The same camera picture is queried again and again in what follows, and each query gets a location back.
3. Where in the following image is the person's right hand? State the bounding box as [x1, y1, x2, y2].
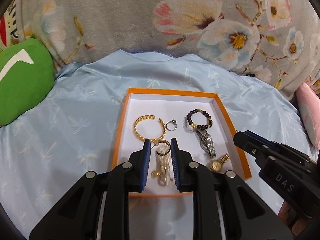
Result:
[277, 201, 304, 235]

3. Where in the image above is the gold wristwatch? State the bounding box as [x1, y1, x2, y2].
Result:
[209, 153, 230, 172]

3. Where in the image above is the pink pillow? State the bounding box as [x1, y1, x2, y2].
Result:
[295, 81, 320, 145]

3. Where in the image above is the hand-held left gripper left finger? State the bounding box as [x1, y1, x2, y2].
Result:
[29, 138, 152, 240]

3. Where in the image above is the dark bead bracelet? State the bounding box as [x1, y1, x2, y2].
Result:
[186, 109, 213, 130]

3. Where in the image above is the silver wristwatch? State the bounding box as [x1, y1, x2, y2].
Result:
[195, 127, 217, 158]

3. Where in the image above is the green round cushion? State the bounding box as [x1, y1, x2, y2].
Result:
[0, 37, 55, 127]

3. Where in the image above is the gold chain bangle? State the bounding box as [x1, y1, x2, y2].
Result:
[134, 115, 167, 142]

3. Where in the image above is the pearl strand bracelet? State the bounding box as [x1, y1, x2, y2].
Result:
[151, 152, 174, 187]

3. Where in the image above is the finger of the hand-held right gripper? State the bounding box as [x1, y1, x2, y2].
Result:
[234, 132, 275, 165]
[244, 130, 312, 164]

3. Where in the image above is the orange cardboard box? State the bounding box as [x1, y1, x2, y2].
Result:
[110, 87, 252, 197]

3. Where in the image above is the cartoon printed blanket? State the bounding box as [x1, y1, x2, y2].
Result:
[0, 0, 33, 53]

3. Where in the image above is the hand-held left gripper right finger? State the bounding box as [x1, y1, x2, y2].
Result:
[170, 137, 293, 240]

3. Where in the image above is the gold hoop earring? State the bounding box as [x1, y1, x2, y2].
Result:
[151, 140, 171, 157]

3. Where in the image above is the grey floral blanket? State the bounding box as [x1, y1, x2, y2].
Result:
[15, 0, 320, 100]

